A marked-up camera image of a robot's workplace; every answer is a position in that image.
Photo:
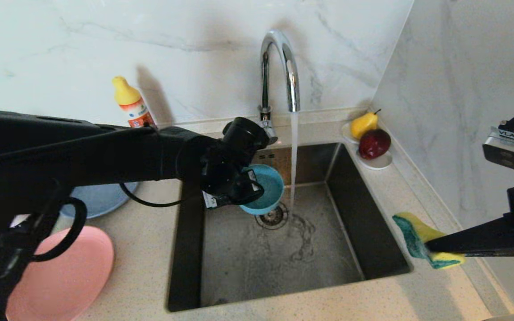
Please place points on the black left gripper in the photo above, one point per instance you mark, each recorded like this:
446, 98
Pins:
219, 183

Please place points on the teal bowl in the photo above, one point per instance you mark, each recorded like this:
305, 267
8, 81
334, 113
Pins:
268, 191

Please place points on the yellow green sponge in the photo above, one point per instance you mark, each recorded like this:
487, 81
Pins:
413, 232

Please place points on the chrome gooseneck faucet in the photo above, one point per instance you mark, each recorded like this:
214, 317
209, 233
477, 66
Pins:
264, 80

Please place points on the yellow orange dish soap bottle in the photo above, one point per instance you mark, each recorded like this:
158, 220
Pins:
127, 96

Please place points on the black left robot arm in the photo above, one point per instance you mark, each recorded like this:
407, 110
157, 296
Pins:
83, 156

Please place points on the round metal sink strainer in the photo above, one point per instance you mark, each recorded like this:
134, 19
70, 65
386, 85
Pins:
277, 220

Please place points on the stainless steel sink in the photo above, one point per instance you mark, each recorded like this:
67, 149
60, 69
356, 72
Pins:
239, 267

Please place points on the yellow pear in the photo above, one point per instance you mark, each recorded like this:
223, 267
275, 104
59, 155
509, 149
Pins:
363, 125

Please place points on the small white fruit dish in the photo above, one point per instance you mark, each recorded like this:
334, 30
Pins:
378, 164

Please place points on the dark red apple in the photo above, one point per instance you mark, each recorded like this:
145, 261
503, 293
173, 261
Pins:
374, 145

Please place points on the blue grey plate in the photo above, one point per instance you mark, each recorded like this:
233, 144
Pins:
105, 200

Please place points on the pink plate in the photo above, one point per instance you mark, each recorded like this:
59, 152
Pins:
74, 276

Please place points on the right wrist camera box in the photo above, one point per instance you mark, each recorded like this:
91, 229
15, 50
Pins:
509, 154

